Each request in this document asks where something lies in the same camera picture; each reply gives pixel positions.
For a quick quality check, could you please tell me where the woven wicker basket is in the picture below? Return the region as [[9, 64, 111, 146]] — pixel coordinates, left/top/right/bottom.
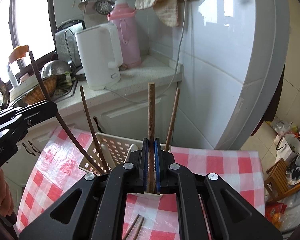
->
[[23, 76, 57, 105]]

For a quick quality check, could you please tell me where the steel cutting board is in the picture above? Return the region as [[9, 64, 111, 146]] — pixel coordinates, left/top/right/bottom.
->
[[55, 20, 85, 68]]

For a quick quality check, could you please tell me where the person's left hand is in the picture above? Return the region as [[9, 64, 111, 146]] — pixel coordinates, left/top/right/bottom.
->
[[0, 168, 14, 217]]

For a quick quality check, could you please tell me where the steel pot lid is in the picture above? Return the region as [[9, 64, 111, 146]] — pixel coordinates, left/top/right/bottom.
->
[[0, 79, 11, 111]]

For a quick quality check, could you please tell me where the wooden stool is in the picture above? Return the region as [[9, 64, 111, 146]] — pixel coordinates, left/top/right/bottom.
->
[[264, 158, 300, 204]]

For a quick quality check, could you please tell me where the brown wooden chopstick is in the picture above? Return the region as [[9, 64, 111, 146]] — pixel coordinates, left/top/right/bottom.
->
[[164, 88, 180, 152], [79, 86, 110, 173], [132, 217, 145, 240], [28, 51, 106, 176], [122, 214, 140, 240], [148, 83, 155, 193]]

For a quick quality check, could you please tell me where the beige hanging dish cloth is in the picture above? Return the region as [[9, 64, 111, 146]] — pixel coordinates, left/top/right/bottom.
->
[[135, 0, 179, 27]]

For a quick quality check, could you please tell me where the orange cloth on faucet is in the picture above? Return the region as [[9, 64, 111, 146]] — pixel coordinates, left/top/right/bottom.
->
[[8, 45, 30, 64]]

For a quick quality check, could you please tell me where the pink thermos flask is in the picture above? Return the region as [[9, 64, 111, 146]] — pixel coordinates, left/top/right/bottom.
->
[[107, 0, 141, 68]]

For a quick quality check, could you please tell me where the metal colander bowl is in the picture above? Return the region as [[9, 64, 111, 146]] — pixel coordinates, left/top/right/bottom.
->
[[41, 60, 71, 80]]

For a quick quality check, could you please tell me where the white electric kettle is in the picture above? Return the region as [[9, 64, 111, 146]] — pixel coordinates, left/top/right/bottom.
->
[[75, 23, 123, 90]]

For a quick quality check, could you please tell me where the white perforated utensil basket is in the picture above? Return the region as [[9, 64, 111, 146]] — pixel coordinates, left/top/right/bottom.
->
[[78, 132, 163, 202]]

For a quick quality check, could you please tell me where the red white checkered tablecloth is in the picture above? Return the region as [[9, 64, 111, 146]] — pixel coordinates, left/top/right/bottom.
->
[[16, 127, 265, 239]]

